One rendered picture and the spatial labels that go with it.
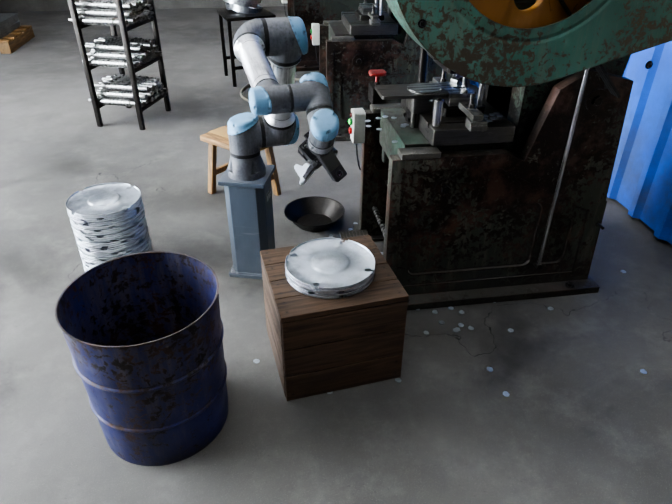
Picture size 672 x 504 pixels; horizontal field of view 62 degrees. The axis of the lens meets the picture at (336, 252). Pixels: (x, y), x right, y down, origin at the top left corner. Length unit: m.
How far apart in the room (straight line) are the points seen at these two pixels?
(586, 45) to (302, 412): 1.38
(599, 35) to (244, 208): 1.35
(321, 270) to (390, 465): 0.61
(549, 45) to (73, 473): 1.81
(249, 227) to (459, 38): 1.12
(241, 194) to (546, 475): 1.42
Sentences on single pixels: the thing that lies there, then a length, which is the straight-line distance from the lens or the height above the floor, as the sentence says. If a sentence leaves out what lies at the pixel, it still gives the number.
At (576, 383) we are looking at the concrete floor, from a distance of 2.10.
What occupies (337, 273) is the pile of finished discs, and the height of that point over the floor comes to 0.39.
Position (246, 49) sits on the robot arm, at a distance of 1.77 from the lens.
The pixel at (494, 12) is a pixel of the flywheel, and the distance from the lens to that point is 1.75.
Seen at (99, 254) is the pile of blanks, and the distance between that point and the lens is 2.46.
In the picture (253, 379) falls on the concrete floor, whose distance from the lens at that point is 1.96.
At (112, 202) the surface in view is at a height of 0.33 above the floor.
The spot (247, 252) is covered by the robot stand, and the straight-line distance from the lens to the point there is 2.35.
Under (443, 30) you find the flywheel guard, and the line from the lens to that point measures 1.63.
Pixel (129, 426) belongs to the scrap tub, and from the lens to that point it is 1.67.
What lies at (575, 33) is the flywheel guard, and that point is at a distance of 1.79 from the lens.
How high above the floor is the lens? 1.39
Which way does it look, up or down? 33 degrees down
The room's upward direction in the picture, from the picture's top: straight up
